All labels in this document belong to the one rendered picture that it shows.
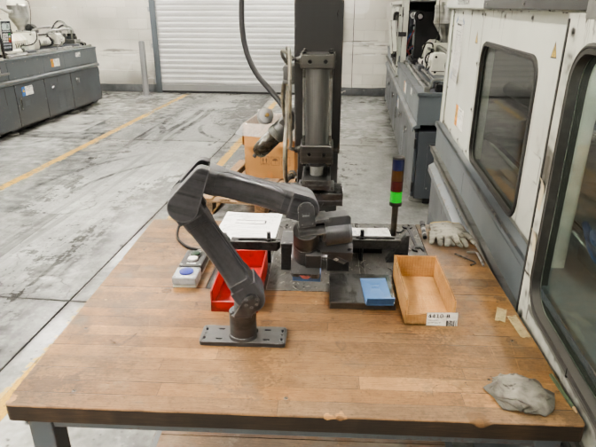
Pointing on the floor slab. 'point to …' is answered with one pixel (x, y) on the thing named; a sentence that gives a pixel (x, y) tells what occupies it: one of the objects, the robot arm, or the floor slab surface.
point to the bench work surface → (285, 366)
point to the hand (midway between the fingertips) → (305, 275)
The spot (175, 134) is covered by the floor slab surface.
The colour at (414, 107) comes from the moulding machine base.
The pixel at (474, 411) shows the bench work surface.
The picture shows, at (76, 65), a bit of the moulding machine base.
